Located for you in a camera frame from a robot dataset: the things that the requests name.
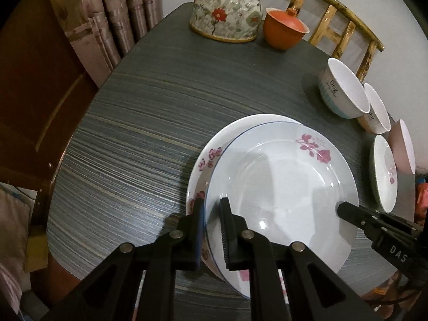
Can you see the brown wooden door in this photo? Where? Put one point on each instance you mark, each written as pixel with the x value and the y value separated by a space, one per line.
pixel 30 57

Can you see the small white floral bowl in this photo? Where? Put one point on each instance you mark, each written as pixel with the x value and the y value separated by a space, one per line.
pixel 384 174

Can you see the white bowl with blue stripes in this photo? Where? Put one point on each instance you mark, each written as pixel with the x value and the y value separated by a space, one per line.
pixel 347 87

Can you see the pink bowl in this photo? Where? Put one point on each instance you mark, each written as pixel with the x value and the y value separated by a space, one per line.
pixel 399 147

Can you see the white plate with pink flowers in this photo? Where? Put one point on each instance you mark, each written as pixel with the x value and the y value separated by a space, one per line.
pixel 207 160

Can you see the blue-rimmed white floral plate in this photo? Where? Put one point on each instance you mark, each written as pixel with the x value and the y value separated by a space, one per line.
pixel 284 180

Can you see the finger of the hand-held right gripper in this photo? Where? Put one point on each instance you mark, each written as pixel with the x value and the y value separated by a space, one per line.
pixel 357 215

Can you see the white bowl with tan outside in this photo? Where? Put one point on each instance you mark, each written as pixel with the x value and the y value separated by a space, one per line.
pixel 378 110

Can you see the floral ceramic teapot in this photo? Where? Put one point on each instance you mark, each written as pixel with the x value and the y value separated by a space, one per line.
pixel 227 20

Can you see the pink patterned cloth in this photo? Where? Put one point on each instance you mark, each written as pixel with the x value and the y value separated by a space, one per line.
pixel 13 240

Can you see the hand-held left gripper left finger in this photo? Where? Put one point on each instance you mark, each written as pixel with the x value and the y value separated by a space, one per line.
pixel 199 230

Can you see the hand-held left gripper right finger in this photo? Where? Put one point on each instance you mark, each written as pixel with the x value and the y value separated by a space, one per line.
pixel 224 234

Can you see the dark brown wooden chair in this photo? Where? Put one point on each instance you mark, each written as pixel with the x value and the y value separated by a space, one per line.
pixel 57 147

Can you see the beige patterned curtain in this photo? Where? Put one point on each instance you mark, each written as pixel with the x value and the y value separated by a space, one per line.
pixel 100 13

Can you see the orange lidded tea cup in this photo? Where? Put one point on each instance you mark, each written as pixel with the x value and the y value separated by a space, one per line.
pixel 281 35

